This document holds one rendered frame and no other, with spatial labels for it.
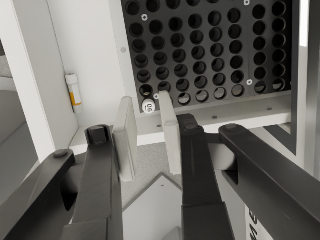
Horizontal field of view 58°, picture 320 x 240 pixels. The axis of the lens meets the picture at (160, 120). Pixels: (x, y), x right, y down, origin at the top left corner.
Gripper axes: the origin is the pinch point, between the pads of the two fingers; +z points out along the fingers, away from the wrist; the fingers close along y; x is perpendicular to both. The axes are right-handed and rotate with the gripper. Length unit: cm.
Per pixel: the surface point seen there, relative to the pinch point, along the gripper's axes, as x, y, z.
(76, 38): 5.4, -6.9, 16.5
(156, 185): -65, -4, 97
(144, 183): -66, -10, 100
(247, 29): 4.3, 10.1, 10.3
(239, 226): -33.8, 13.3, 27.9
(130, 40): 4.9, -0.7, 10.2
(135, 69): 2.2, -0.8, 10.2
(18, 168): -30, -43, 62
